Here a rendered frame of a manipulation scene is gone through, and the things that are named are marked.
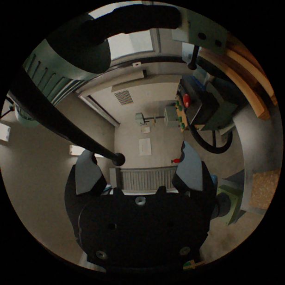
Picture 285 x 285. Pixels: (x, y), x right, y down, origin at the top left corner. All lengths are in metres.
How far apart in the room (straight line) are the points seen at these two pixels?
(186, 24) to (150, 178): 3.03
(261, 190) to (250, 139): 0.10
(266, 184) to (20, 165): 1.79
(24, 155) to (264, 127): 1.80
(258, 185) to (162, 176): 2.88
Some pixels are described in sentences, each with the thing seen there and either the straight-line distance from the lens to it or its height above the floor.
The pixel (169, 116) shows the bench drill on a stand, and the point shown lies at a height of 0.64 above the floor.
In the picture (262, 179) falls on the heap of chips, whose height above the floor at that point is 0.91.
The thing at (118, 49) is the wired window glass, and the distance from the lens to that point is 1.64.
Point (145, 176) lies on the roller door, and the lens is 2.97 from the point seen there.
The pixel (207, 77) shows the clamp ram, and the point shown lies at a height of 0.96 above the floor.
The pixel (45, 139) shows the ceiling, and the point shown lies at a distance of 1.66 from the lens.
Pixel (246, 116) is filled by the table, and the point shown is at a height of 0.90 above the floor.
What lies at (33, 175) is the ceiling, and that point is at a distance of 1.63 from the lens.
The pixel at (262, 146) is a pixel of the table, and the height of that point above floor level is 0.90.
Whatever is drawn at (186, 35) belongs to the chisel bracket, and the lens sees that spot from 0.15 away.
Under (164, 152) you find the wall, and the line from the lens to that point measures 2.94.
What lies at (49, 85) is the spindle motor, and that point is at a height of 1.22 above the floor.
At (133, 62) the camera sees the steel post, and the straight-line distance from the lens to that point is 1.55.
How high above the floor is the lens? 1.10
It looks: 10 degrees up
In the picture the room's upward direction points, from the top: 95 degrees counter-clockwise
